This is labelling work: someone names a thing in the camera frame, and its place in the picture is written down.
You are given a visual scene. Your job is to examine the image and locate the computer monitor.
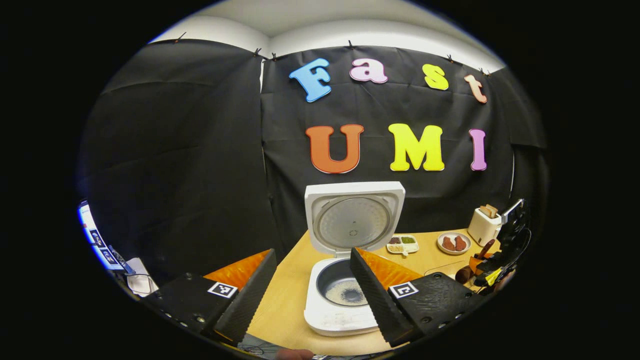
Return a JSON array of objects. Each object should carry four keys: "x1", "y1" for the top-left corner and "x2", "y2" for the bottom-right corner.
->
[{"x1": 76, "y1": 200, "x2": 127, "y2": 272}]

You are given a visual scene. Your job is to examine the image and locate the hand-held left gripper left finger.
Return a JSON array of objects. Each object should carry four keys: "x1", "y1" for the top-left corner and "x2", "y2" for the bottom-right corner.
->
[{"x1": 142, "y1": 248, "x2": 278, "y2": 346}]

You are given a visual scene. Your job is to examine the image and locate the white round plate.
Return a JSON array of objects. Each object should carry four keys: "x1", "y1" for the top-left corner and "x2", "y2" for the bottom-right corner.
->
[{"x1": 437, "y1": 231, "x2": 472, "y2": 256}]

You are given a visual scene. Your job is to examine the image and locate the white divided dish of beans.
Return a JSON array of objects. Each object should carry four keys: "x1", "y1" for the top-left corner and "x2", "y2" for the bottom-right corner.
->
[{"x1": 386, "y1": 234, "x2": 420, "y2": 257}]

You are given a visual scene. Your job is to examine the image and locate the brown wooden spoon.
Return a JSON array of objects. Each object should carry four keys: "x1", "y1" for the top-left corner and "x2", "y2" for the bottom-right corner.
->
[{"x1": 455, "y1": 239, "x2": 496, "y2": 285}]

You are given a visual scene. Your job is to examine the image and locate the white toaster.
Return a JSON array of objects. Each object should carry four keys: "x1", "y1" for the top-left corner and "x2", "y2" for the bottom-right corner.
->
[{"x1": 467, "y1": 207, "x2": 502, "y2": 247}]

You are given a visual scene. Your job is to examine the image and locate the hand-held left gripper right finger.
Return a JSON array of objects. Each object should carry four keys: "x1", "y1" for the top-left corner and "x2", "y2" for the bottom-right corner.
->
[{"x1": 348, "y1": 247, "x2": 487, "y2": 348}]

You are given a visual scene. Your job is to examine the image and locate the black backdrop cloth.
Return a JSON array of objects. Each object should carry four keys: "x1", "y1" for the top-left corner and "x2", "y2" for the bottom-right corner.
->
[{"x1": 75, "y1": 39, "x2": 551, "y2": 286}]

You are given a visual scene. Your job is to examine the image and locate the white side table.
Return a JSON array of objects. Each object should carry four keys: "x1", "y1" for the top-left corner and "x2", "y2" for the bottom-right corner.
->
[{"x1": 125, "y1": 257, "x2": 160, "y2": 297}]

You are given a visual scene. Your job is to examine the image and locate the white rice cooker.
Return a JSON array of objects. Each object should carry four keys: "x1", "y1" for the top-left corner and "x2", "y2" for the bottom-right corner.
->
[{"x1": 303, "y1": 181, "x2": 406, "y2": 337}]

